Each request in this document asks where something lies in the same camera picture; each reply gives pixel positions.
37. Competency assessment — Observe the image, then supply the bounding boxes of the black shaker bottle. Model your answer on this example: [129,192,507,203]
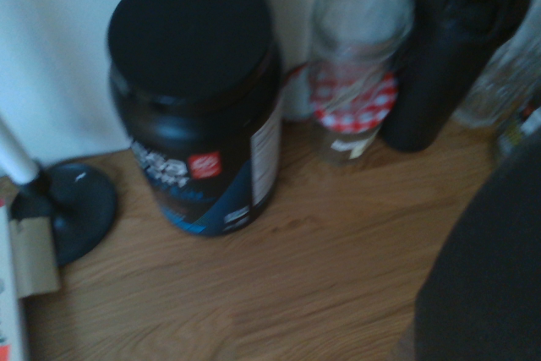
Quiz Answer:
[381,0,534,153]

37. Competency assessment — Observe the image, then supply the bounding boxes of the black Vega protein tub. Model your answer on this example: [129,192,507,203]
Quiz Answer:
[105,0,286,239]

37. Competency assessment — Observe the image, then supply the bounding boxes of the jar with red gingham lid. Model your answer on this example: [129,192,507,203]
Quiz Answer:
[307,60,401,168]

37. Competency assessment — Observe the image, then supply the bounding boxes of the brown cardboard piece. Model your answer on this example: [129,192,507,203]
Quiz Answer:
[8,212,62,299]

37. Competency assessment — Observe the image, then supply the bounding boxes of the Food Processor cookbook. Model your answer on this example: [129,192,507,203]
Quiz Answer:
[0,199,31,361]

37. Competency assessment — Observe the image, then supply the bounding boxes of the clear empty glass jar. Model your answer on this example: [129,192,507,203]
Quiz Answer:
[310,0,418,83]

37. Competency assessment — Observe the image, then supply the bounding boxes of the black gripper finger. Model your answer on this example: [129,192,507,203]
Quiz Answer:
[413,149,541,361]

